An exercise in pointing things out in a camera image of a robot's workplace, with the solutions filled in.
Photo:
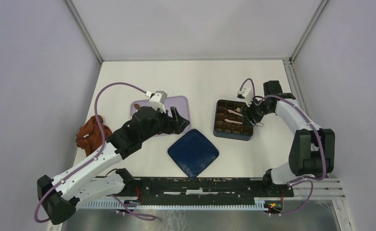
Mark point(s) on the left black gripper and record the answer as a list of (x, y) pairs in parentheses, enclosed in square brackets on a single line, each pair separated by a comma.
[(180, 124)]

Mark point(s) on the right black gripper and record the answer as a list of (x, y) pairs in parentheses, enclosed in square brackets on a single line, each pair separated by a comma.
[(248, 113)]

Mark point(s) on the pink tongs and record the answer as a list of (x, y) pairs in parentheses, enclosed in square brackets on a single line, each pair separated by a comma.
[(234, 117)]

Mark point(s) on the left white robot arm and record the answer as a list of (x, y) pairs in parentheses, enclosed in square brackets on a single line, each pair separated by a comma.
[(61, 195)]

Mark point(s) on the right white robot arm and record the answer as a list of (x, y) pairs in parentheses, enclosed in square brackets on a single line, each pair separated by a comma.
[(312, 152)]

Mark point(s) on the purple chocolate tray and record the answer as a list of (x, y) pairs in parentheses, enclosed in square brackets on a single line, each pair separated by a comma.
[(180, 102)]

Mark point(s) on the blue tin chocolate box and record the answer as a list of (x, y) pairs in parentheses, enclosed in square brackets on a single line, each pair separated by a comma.
[(227, 130)]

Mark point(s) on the blue tin lid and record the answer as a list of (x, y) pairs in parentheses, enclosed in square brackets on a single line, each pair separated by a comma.
[(193, 153)]

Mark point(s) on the brown crumpled cloth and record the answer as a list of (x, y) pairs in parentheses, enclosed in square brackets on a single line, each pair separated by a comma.
[(89, 137)]

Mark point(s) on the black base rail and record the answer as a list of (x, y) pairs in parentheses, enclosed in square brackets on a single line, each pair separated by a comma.
[(203, 191)]

